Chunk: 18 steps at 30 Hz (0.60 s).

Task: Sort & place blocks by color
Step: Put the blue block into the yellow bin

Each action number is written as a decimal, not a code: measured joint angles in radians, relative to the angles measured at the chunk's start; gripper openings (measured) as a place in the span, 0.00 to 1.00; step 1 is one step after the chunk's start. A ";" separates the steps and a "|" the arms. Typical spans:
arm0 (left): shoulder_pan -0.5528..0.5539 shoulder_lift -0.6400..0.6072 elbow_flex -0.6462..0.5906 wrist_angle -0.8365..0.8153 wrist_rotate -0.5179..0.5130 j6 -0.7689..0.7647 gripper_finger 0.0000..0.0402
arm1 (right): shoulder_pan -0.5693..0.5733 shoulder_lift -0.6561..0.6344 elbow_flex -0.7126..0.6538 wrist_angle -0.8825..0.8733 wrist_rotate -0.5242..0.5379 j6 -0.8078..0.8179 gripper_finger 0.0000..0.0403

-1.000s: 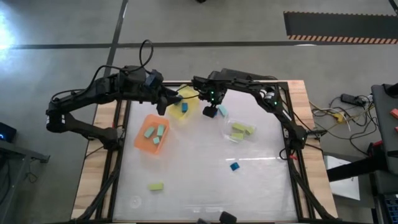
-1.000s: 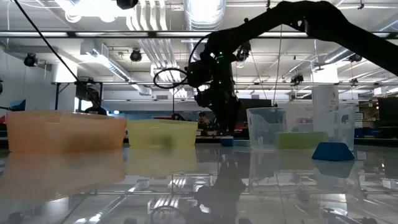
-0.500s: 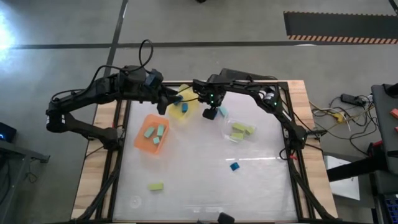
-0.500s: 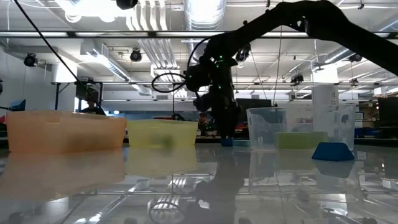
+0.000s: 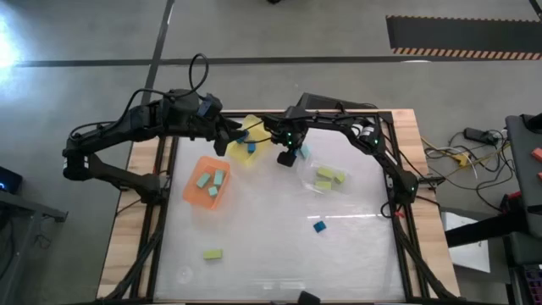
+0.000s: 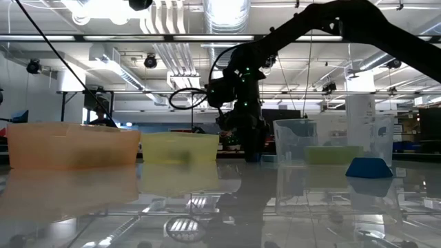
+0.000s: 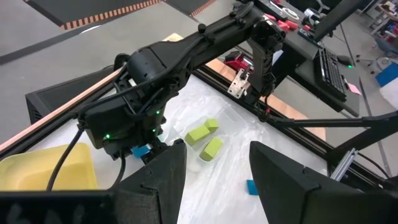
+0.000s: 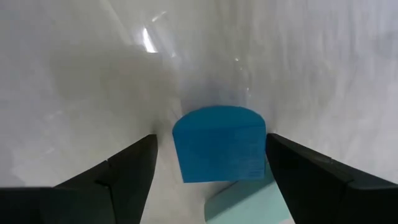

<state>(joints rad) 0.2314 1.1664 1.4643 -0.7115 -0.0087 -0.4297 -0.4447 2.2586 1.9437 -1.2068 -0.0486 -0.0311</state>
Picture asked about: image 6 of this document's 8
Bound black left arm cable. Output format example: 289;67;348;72
13;0;118;128

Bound clear plastic bin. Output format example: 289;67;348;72
272;115;396;168

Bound green block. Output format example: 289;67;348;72
303;145;365;166

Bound person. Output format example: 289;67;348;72
88;103;119;129

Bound yellow translucent plastic bin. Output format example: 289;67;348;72
140;132;221;165

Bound silver round ventilation duct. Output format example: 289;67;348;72
202;0;253;108

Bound black monitor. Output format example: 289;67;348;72
267;108;302;122
418;107;441;142

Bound blue screen monitor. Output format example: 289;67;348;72
10;110;30;124

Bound orange translucent plastic bin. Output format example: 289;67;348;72
6;122;142;170

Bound black background rig frame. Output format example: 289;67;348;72
60;89;115;129

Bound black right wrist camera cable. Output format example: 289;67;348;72
167;87;212;111

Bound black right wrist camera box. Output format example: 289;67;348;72
205;77;239;109

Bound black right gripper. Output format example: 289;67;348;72
220;70;270;163

